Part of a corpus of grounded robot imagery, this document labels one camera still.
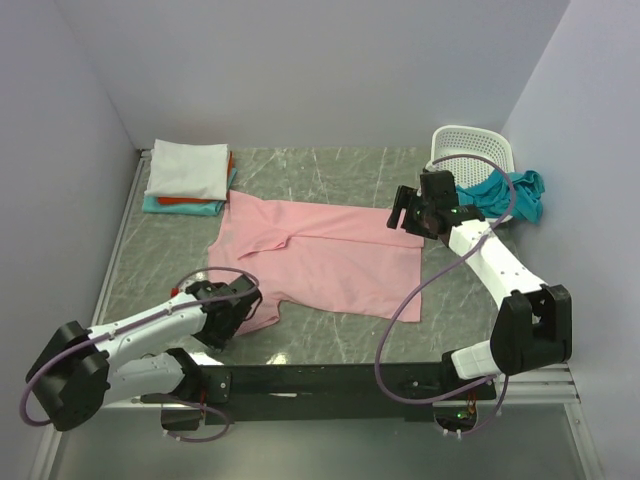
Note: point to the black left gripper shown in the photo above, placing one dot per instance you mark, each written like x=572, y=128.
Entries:
x=216, y=338

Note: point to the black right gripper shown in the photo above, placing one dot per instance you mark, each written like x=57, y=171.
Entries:
x=407, y=198

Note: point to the pink t shirt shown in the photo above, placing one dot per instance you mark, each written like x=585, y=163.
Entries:
x=340, y=259

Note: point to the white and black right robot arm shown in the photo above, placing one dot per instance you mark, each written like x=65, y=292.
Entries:
x=533, y=328

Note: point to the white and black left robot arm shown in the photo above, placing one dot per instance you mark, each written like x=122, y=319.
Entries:
x=80, y=370

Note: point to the white plastic laundry basket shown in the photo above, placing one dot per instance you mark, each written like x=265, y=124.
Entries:
x=471, y=154

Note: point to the teal crumpled t shirt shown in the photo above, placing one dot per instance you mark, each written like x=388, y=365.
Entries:
x=492, y=196

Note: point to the orange folded t shirt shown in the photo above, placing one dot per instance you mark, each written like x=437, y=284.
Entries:
x=231, y=172

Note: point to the teal folded t shirt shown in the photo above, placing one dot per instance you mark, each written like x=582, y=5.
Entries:
x=207, y=209

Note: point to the white folded t shirt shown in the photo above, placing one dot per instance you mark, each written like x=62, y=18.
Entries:
x=188, y=171

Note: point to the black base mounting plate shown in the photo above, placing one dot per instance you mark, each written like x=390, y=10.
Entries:
x=311, y=392

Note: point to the aluminium extrusion frame rail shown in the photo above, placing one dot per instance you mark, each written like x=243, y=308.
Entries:
x=532, y=426

